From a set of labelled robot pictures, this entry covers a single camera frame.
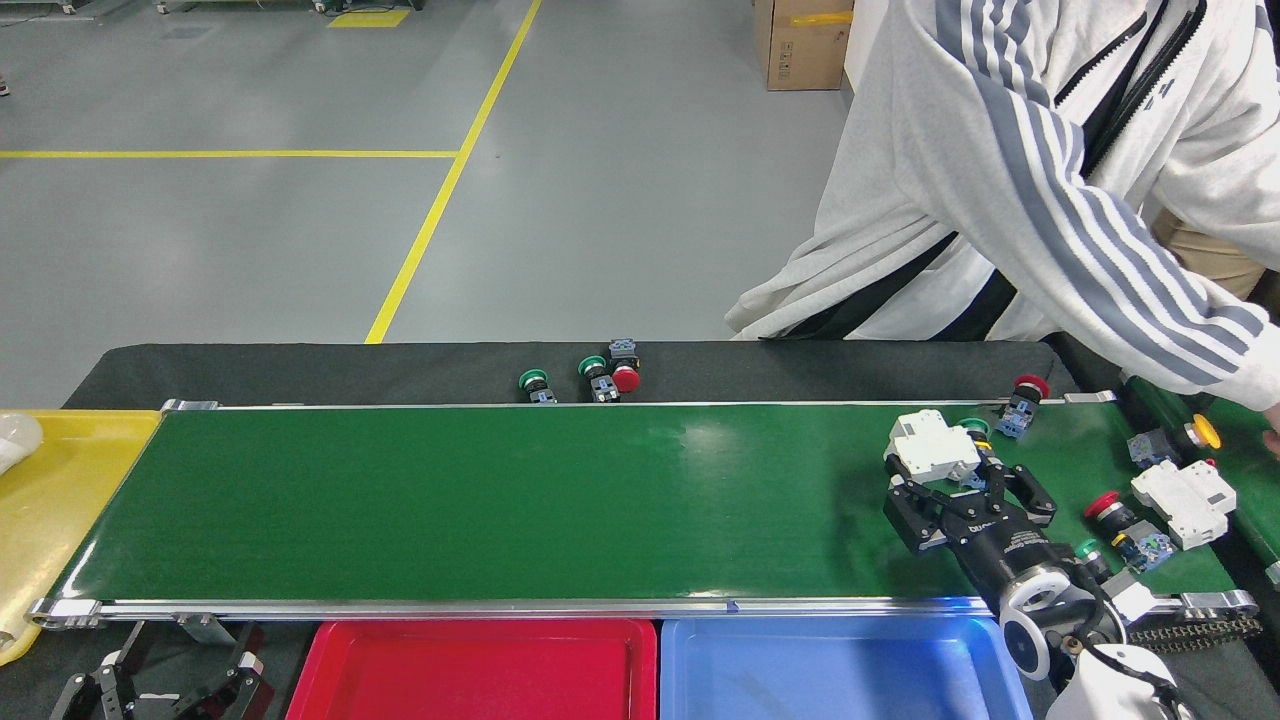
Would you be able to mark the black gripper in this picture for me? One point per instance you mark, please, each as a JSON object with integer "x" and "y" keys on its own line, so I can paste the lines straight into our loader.
{"x": 1000, "y": 545}

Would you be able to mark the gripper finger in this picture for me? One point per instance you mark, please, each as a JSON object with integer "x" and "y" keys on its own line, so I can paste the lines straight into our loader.
{"x": 95, "y": 695}
{"x": 235, "y": 695}

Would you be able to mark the white circuit breaker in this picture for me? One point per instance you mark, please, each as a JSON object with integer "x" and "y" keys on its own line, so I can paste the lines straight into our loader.
{"x": 935, "y": 448}
{"x": 1185, "y": 500}

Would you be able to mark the person's right forearm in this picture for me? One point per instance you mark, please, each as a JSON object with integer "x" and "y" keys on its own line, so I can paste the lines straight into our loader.
{"x": 1150, "y": 300}

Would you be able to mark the yellow plastic tray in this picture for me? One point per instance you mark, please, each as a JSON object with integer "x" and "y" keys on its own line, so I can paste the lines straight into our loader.
{"x": 70, "y": 520}

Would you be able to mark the blue plastic tray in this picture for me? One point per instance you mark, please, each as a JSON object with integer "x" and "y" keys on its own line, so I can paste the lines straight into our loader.
{"x": 830, "y": 680}

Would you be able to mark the red plastic tray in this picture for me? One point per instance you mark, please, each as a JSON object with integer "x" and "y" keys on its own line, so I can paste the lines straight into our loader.
{"x": 470, "y": 680}

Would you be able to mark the green feeder conveyor belt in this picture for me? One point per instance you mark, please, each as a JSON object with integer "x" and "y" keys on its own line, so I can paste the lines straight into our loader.
{"x": 1255, "y": 490}

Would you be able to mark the long green conveyor belt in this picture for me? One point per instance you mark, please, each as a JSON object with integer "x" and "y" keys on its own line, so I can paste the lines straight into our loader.
{"x": 500, "y": 500}

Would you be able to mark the person's right hand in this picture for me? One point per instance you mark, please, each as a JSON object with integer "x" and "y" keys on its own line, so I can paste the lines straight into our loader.
{"x": 1273, "y": 430}

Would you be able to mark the white plastic bag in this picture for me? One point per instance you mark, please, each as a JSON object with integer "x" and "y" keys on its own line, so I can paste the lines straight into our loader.
{"x": 15, "y": 440}

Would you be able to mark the person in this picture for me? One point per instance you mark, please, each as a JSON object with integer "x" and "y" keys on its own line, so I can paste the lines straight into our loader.
{"x": 1000, "y": 150}
{"x": 1210, "y": 260}

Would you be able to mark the brown cardboard box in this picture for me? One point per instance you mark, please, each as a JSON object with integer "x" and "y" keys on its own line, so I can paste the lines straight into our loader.
{"x": 800, "y": 45}

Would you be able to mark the metal rack on wheels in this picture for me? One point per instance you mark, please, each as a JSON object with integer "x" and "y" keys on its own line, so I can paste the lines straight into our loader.
{"x": 250, "y": 4}

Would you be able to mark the yellow push button switch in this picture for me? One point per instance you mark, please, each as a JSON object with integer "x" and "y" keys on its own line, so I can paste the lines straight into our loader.
{"x": 1150, "y": 448}

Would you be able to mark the red mushroom button switch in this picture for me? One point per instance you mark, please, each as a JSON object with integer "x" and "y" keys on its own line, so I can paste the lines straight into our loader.
{"x": 626, "y": 379}

